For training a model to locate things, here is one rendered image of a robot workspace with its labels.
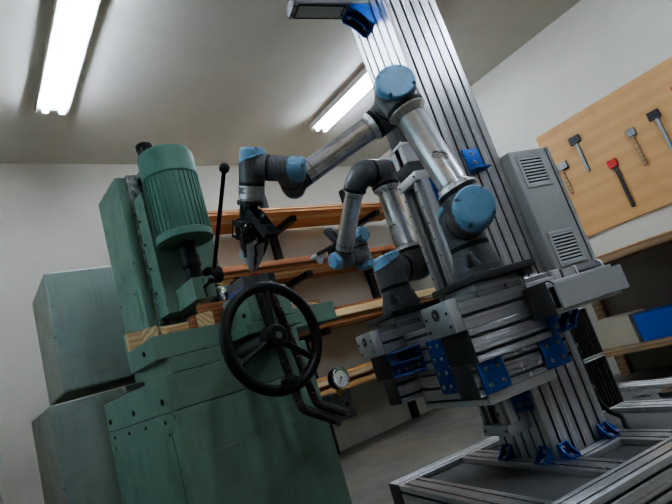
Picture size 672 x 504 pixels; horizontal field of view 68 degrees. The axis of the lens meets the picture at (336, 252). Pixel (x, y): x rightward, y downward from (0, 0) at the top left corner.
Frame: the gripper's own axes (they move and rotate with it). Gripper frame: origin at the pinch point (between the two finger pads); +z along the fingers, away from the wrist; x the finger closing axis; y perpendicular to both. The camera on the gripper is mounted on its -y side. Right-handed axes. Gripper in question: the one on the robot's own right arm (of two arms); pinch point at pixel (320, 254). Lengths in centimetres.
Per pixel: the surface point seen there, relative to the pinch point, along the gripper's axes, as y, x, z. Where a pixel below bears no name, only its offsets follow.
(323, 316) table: 30, -61, -65
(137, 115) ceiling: -149, -14, 107
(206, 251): -8, -74, -32
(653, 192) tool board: 40, 238, -70
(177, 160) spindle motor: -32, -85, -59
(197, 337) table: 23, -103, -67
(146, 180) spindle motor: -30, -94, -52
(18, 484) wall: 47, -136, 176
